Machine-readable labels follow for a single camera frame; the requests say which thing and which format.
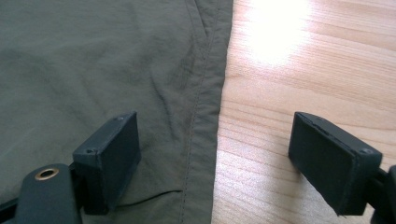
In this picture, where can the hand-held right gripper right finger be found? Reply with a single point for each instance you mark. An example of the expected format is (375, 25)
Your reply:
(333, 165)

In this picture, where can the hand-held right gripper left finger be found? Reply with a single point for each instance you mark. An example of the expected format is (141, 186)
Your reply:
(107, 161)

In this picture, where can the olive green pants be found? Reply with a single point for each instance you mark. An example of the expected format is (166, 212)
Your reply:
(93, 68)

